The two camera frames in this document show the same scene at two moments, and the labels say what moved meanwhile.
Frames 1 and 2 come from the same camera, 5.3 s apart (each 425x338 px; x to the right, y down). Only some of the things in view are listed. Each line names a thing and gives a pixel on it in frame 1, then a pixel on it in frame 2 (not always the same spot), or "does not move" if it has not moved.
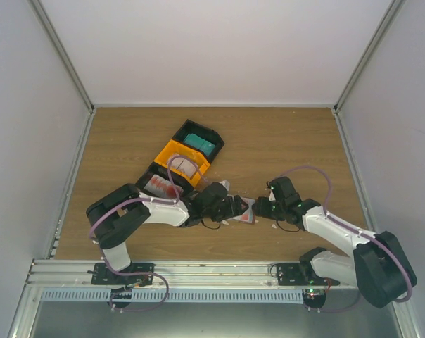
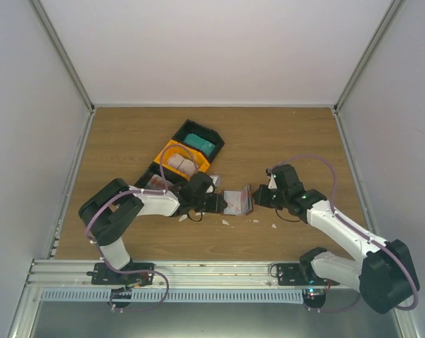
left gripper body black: [223, 213] -> [200, 205]
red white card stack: [162, 186] does not move
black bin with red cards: [156, 182] does not move
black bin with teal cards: [203, 132] does not move
